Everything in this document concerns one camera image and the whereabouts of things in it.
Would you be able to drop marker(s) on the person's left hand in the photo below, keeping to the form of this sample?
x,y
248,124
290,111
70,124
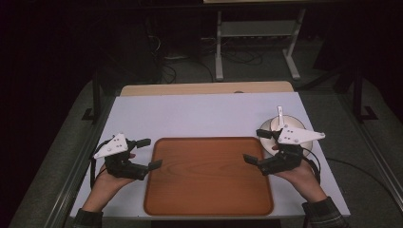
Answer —
x,y
109,184

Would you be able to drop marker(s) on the white bowl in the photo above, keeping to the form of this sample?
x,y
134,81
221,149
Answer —
x,y
268,126

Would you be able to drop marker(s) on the white metal stand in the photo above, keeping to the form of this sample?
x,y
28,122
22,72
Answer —
x,y
218,63

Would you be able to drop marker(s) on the white table cover sheet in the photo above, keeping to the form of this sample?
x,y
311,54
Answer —
x,y
196,117

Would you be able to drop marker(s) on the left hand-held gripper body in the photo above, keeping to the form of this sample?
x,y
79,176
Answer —
x,y
118,164

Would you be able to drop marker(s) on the white spoon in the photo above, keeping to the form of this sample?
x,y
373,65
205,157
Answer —
x,y
280,116

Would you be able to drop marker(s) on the black metal stand leg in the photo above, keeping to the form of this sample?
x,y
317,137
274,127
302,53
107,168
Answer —
x,y
358,95
96,95

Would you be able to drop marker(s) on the aluminium frame rail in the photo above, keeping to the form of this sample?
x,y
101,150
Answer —
x,y
72,177
380,164

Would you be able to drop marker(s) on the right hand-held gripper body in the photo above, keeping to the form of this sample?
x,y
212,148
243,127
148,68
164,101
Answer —
x,y
285,161

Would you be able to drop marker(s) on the brown wooden tray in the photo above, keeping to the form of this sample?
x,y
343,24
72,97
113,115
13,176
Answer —
x,y
206,177

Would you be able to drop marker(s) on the person's right hand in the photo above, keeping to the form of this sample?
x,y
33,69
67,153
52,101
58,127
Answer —
x,y
301,179

